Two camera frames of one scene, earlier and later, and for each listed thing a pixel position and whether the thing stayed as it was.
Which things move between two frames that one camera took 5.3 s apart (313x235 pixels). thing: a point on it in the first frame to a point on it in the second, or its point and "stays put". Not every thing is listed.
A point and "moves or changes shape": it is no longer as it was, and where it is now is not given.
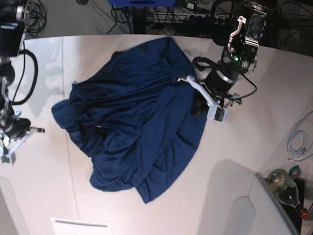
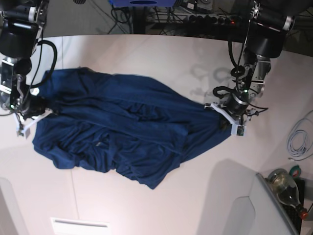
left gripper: (16, 128) to (36, 105)
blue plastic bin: (143, 3) stays put
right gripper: (218, 82) to (236, 106)
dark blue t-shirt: (132, 118) moves or changes shape
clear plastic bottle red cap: (286, 190) stays put
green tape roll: (295, 172) stays put
